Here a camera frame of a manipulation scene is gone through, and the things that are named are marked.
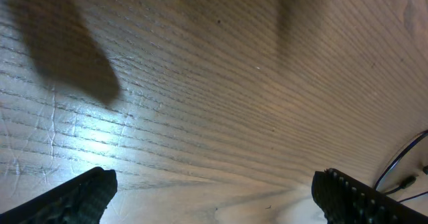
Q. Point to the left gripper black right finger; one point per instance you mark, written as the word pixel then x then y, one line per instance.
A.
pixel 345 200

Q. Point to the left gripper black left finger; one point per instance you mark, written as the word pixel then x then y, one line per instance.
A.
pixel 82 199

